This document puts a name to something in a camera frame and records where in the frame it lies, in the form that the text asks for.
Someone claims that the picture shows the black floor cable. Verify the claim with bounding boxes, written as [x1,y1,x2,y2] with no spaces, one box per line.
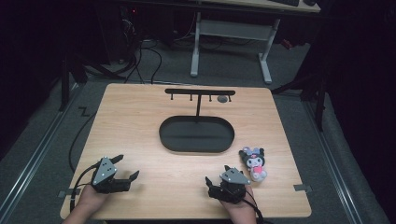
[67,110,98,174]

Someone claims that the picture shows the metal floor rail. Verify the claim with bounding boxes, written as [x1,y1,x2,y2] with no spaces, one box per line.
[0,83,82,218]
[301,98,364,224]

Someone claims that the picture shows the bundle of black floor cables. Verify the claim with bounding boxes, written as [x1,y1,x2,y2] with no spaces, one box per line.
[120,36,164,86]

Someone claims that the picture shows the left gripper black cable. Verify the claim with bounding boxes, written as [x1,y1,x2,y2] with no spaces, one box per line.
[69,163,101,214]

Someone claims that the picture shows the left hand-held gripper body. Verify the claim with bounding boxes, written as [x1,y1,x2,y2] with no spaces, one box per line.
[91,156,131,194]

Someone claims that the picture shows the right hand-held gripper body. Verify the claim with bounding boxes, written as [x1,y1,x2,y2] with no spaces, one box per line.
[207,169,252,205]

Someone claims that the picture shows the dark computer tower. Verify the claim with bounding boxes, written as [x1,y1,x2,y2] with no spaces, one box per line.
[96,3,139,64]

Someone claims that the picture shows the white-legged desk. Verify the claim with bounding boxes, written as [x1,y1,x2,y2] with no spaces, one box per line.
[189,0,321,86]

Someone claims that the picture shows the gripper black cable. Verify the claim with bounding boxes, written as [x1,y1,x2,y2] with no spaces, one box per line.
[241,188,267,224]
[69,163,101,214]

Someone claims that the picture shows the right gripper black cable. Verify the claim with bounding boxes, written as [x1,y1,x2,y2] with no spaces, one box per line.
[241,188,267,224]

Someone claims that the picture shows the person's left hand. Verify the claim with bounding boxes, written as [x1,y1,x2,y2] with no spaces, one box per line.
[76,184,110,216]

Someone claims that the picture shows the plush doll keychain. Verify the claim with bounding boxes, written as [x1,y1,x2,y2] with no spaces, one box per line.
[238,146,268,183]

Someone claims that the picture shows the black keyboard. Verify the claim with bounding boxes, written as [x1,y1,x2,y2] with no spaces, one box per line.
[268,0,301,7]

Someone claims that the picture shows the person's right hand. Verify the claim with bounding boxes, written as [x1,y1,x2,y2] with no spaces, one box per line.
[219,185,258,218]

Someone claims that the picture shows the black hook stand with tray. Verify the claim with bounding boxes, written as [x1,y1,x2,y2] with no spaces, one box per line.
[158,88,236,154]

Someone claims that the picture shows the black metal stand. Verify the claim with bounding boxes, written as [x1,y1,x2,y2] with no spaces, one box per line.
[57,52,125,113]
[270,62,328,133]

